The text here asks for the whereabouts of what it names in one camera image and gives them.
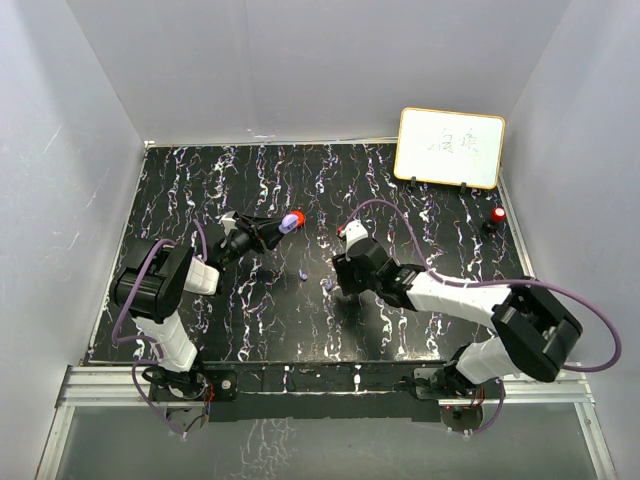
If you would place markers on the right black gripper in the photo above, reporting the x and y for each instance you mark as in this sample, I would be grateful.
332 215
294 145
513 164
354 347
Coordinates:
344 267

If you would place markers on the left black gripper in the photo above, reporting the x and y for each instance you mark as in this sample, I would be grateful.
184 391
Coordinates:
261 231

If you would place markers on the purple round earbud case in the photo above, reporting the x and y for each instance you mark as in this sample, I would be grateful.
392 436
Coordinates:
288 224

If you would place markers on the red earbud charging case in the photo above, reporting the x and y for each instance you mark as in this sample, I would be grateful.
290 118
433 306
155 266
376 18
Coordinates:
300 218

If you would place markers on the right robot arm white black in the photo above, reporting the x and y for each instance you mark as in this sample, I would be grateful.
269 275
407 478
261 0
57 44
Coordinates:
533 332

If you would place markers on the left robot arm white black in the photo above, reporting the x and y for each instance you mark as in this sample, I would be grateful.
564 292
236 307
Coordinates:
152 279

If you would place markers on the red emergency stop button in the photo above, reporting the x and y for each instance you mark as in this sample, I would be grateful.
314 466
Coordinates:
495 220

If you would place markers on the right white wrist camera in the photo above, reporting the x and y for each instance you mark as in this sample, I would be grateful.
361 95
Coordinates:
351 233

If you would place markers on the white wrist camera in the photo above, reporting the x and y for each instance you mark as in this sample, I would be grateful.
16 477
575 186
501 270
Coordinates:
351 233
228 221

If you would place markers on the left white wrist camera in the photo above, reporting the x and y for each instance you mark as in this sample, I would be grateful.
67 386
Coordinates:
228 221

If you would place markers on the small whiteboard with wooden frame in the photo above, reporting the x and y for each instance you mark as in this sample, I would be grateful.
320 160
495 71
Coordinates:
449 148

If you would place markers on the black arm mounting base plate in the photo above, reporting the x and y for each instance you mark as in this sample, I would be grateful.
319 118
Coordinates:
310 391

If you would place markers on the aluminium frame rail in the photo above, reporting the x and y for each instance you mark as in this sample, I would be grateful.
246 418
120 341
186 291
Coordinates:
103 430

